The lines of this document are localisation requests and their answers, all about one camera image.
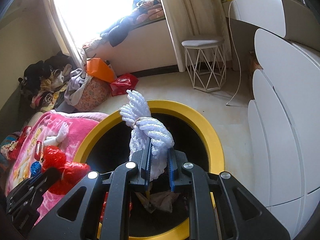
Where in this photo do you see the red plastic bag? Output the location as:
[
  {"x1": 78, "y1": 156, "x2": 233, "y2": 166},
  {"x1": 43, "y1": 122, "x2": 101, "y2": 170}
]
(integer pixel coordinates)
[
  {"x1": 42, "y1": 146, "x2": 91, "y2": 195},
  {"x1": 110, "y1": 73, "x2": 138, "y2": 96}
]

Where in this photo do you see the red cylindrical tube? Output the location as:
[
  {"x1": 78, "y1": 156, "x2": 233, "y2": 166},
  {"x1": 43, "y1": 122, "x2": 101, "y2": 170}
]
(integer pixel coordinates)
[{"x1": 34, "y1": 141, "x2": 42, "y2": 161}]

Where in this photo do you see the brown red snack wrapper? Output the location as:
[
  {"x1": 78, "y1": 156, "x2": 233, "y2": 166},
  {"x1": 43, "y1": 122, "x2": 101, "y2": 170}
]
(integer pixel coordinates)
[{"x1": 135, "y1": 190, "x2": 180, "y2": 213}]

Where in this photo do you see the white foam net sleeve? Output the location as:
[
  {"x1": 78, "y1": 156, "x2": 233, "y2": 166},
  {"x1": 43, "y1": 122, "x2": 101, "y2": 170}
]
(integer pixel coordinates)
[{"x1": 119, "y1": 90, "x2": 174, "y2": 180}]

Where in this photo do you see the yellow rimmed black trash bin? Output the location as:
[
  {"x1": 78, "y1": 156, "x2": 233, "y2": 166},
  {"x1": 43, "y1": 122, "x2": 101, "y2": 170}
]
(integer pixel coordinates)
[{"x1": 74, "y1": 100, "x2": 225, "y2": 239}]

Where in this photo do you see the red patterned cloth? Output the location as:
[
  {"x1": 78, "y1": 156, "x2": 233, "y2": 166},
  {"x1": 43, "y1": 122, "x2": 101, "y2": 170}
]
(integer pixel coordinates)
[{"x1": 1, "y1": 126, "x2": 31, "y2": 162}]

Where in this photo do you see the pink cartoon bear blanket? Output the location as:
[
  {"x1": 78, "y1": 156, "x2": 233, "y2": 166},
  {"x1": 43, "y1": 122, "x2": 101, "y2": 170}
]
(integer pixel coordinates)
[{"x1": 5, "y1": 111, "x2": 108, "y2": 221}]

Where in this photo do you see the pile of clothes on bed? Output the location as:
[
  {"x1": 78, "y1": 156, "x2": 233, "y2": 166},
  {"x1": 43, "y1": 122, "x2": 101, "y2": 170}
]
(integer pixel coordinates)
[{"x1": 18, "y1": 52, "x2": 75, "y2": 113}]

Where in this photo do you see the white petal shaped cabinet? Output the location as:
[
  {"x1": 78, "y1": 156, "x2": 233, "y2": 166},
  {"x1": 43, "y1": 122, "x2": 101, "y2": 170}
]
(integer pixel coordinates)
[{"x1": 248, "y1": 29, "x2": 319, "y2": 238}]

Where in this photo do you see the lavender grey garment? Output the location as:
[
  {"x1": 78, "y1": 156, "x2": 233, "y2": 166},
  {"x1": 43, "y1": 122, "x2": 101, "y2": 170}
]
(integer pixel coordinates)
[{"x1": 64, "y1": 68, "x2": 92, "y2": 106}]

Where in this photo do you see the floral laundry basket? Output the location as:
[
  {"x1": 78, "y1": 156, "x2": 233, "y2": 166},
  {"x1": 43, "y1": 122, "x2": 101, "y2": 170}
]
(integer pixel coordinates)
[{"x1": 74, "y1": 77, "x2": 111, "y2": 112}]

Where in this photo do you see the orange paper bag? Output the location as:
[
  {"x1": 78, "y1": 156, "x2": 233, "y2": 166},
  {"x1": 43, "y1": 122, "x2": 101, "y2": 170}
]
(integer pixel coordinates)
[{"x1": 86, "y1": 57, "x2": 117, "y2": 83}]

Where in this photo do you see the red plastic bag on floor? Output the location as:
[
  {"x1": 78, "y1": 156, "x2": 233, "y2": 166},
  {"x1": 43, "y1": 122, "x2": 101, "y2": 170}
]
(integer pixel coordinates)
[{"x1": 110, "y1": 73, "x2": 138, "y2": 96}]

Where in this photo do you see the cream curtain left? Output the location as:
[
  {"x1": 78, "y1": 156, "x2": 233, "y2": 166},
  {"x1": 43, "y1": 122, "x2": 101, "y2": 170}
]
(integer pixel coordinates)
[{"x1": 43, "y1": 0, "x2": 86, "y2": 69}]

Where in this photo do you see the cream curtain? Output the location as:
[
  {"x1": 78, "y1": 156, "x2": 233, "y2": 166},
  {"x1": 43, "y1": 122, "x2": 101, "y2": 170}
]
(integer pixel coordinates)
[
  {"x1": 161, "y1": 0, "x2": 232, "y2": 72},
  {"x1": 43, "y1": 0, "x2": 86, "y2": 69}
]

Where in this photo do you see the dark blue jacket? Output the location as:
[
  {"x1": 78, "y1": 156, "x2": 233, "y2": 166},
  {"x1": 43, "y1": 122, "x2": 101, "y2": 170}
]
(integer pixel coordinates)
[{"x1": 100, "y1": 17, "x2": 134, "y2": 47}]

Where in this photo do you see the orange patterned quilt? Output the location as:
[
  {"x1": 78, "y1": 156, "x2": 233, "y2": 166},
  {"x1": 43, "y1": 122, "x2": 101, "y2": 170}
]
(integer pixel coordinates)
[{"x1": 131, "y1": 0, "x2": 164, "y2": 25}]

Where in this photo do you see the cream curtain right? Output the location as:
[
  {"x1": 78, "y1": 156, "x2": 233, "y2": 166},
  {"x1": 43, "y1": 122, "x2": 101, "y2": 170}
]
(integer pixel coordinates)
[{"x1": 161, "y1": 0, "x2": 232, "y2": 72}]

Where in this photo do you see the white wire frame stool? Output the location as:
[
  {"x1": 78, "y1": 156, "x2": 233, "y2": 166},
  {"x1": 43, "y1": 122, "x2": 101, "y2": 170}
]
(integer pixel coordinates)
[{"x1": 182, "y1": 35, "x2": 227, "y2": 93}]

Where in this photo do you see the white power cable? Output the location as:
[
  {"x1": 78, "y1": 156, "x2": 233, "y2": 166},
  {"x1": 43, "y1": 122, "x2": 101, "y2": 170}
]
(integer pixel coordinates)
[{"x1": 226, "y1": 0, "x2": 243, "y2": 106}]

